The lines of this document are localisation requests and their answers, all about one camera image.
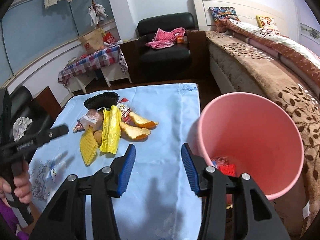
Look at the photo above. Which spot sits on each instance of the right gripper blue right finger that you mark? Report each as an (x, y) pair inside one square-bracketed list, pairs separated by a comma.
[(190, 169)]

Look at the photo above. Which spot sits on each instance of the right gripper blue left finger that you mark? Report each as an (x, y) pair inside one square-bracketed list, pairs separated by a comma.
[(126, 164)]

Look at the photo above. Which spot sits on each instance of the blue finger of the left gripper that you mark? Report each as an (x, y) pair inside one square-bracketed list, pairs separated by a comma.
[(38, 139)]

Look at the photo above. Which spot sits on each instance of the orange peel piece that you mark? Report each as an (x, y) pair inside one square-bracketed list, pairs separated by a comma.
[(134, 133), (141, 121)]

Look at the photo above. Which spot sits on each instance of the red foam fruit net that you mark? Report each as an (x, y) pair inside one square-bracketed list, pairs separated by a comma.
[(229, 170)]

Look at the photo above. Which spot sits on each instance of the red white snack packet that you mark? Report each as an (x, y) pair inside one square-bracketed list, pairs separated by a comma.
[(124, 108)]

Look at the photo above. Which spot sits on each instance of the pink white bag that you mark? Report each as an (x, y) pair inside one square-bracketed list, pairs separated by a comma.
[(92, 119)]

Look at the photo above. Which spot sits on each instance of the black foam fruit net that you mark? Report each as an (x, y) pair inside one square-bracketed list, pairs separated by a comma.
[(103, 100)]

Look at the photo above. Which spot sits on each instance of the snack wrapper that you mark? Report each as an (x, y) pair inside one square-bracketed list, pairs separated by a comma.
[(220, 161)]

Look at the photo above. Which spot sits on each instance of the yellow foam fruit net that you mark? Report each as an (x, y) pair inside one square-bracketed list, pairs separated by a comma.
[(88, 146)]

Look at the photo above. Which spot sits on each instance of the pink plastic trash bucket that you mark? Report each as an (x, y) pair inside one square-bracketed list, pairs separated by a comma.
[(255, 135)]

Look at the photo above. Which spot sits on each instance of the person's left hand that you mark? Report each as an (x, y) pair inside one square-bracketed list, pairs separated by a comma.
[(23, 186)]

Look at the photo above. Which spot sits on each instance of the white rag on armchair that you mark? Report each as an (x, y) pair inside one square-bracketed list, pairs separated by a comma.
[(19, 127)]

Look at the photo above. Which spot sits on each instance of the light blue tablecloth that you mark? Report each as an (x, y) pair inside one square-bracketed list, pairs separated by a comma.
[(158, 202)]

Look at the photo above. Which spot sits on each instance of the black leather armchair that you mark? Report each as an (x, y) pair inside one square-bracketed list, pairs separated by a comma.
[(165, 49)]

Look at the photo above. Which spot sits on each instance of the plaid tablecloth side table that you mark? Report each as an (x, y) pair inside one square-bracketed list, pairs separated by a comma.
[(110, 61)]

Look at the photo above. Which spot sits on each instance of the bed with brown blanket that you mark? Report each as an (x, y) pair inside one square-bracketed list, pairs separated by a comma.
[(239, 64)]

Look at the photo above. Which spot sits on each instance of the brown paper bag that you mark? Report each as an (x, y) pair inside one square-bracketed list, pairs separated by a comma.
[(92, 41)]

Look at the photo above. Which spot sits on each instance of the red gift bag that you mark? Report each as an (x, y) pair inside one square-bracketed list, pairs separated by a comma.
[(109, 39)]

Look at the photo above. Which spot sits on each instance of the pink clothes on armchair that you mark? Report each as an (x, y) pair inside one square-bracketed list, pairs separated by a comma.
[(165, 39)]

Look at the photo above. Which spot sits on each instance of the orange box on armchair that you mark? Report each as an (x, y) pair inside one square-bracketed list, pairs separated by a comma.
[(182, 39)]

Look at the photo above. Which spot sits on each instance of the hanging white cloth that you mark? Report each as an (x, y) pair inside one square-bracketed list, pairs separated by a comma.
[(97, 14)]

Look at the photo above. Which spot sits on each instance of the colourful cartoon pillow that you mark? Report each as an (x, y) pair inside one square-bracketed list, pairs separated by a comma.
[(220, 14)]

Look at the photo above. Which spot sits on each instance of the floral quilt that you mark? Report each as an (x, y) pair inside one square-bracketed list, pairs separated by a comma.
[(305, 62)]

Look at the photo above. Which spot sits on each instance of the yellow floral pillow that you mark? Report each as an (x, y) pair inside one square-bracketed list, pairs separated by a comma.
[(267, 23)]

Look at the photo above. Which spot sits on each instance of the white bed headboard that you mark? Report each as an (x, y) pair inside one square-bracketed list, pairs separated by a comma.
[(246, 13)]

